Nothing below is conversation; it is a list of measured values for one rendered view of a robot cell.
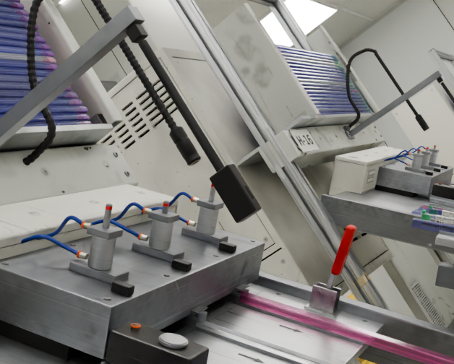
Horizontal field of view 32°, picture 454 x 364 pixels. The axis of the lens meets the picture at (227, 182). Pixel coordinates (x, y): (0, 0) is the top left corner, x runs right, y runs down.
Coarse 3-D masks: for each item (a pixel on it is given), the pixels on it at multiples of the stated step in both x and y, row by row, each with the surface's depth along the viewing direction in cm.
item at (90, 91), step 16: (32, 0) 114; (48, 0) 112; (48, 16) 111; (48, 32) 114; (64, 32) 111; (64, 48) 110; (80, 80) 112; (96, 80) 110; (80, 96) 112; (96, 96) 109; (96, 112) 112; (112, 112) 109; (32, 128) 93; (64, 128) 98; (80, 128) 101; (96, 128) 104; (112, 128) 107; (16, 144) 93; (32, 144) 96; (64, 144) 102; (80, 144) 106
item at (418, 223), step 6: (414, 222) 103; (420, 222) 103; (426, 222) 103; (432, 222) 103; (438, 222) 103; (420, 228) 103; (426, 228) 103; (432, 228) 103; (438, 228) 102; (444, 228) 102; (450, 228) 102
